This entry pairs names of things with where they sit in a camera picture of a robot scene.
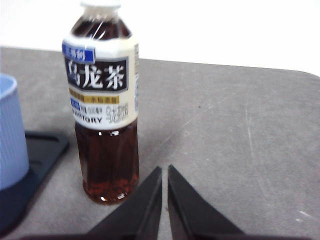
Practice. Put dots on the dark blue tray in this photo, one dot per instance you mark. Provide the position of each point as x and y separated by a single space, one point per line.
37 162

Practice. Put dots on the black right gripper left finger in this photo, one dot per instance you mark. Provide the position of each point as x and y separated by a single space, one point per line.
140 215

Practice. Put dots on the dark oolong tea bottle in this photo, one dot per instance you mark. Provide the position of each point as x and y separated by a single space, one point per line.
105 155

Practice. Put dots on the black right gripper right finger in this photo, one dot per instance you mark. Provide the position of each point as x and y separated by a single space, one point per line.
190 215

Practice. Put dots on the blue ribbed plastic cup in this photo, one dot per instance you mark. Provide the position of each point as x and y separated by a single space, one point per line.
11 130

